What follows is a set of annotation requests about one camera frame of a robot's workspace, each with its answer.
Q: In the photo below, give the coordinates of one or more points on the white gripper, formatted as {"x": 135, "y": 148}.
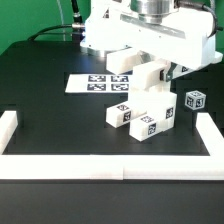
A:
{"x": 179, "y": 31}

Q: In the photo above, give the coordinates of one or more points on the white chair back frame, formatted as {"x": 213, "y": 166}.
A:
{"x": 147, "y": 71}

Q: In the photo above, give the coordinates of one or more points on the white chair seat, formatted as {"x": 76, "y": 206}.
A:
{"x": 158, "y": 101}

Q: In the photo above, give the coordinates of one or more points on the white tagged cube far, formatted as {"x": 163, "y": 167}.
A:
{"x": 195, "y": 100}

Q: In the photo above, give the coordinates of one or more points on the white right fence rail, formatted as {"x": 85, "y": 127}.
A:
{"x": 210, "y": 134}

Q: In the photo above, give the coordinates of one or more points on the white fence rail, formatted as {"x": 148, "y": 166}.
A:
{"x": 94, "y": 167}
{"x": 8, "y": 124}
{"x": 210, "y": 134}

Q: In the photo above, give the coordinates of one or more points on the white marker base plate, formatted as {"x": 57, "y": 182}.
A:
{"x": 97, "y": 83}

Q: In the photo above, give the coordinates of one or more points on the white front fence rail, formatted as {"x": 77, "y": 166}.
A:
{"x": 94, "y": 167}

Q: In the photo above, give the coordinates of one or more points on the white left fence rail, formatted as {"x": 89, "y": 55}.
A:
{"x": 8, "y": 124}

